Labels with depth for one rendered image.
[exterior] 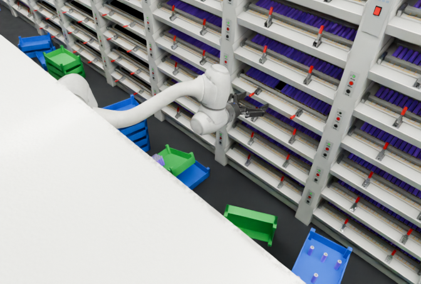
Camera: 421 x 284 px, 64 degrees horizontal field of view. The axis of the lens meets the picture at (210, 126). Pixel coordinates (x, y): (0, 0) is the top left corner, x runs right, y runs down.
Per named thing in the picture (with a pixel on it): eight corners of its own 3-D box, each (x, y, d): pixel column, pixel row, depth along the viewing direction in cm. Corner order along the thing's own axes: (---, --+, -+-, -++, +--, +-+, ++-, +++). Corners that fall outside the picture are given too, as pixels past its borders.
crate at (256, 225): (224, 223, 212) (222, 234, 206) (226, 204, 198) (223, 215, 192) (272, 235, 206) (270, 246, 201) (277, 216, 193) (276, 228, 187)
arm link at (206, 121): (227, 131, 146) (232, 105, 140) (202, 143, 136) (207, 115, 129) (208, 120, 152) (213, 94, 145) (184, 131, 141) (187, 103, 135)
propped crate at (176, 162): (149, 167, 244) (145, 158, 241) (170, 153, 256) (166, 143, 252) (174, 178, 223) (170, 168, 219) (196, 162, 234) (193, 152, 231)
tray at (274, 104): (322, 136, 171) (324, 126, 164) (232, 87, 202) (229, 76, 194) (344, 110, 177) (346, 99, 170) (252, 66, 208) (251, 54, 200)
